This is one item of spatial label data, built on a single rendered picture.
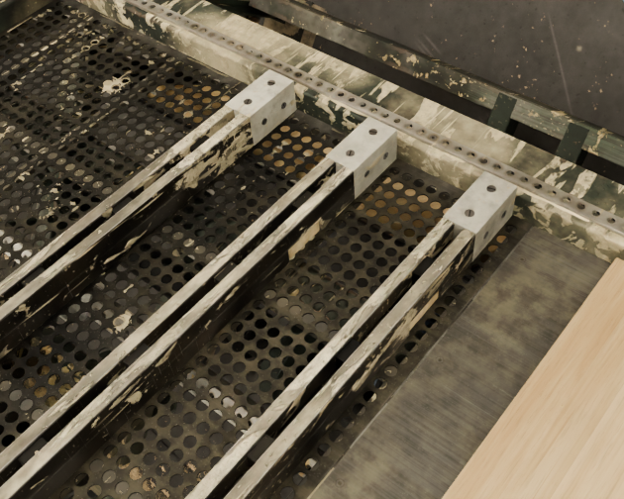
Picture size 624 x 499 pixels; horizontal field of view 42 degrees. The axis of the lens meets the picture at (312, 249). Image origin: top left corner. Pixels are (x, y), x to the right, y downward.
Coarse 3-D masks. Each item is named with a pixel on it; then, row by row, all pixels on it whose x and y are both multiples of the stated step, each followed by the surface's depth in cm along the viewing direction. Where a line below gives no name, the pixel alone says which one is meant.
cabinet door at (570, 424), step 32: (608, 288) 121; (576, 320) 118; (608, 320) 118; (576, 352) 115; (608, 352) 115; (544, 384) 112; (576, 384) 111; (608, 384) 111; (512, 416) 109; (544, 416) 109; (576, 416) 109; (608, 416) 108; (480, 448) 106; (512, 448) 106; (544, 448) 106; (576, 448) 106; (608, 448) 105; (480, 480) 103; (512, 480) 103; (544, 480) 103; (576, 480) 103; (608, 480) 103
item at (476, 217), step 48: (480, 192) 128; (432, 240) 123; (480, 240) 126; (384, 288) 117; (432, 288) 119; (336, 336) 113; (384, 336) 112; (336, 384) 108; (288, 432) 104; (240, 480) 100
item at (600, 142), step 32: (224, 0) 241; (256, 0) 242; (288, 0) 238; (96, 32) 199; (320, 32) 231; (352, 32) 225; (160, 64) 200; (416, 64) 216; (448, 64) 216; (480, 96) 207; (512, 96) 203; (544, 128) 199; (64, 224) 221; (256, 352) 195
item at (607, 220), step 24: (144, 0) 173; (192, 24) 166; (288, 72) 154; (336, 96) 148; (384, 120) 143; (408, 120) 143; (432, 144) 139; (456, 144) 138; (480, 168) 135; (504, 168) 134; (552, 192) 130; (600, 216) 126
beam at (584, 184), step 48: (96, 0) 179; (192, 0) 173; (192, 48) 166; (240, 48) 161; (288, 48) 160; (384, 96) 148; (480, 144) 139; (528, 144) 138; (576, 192) 130; (576, 240) 128
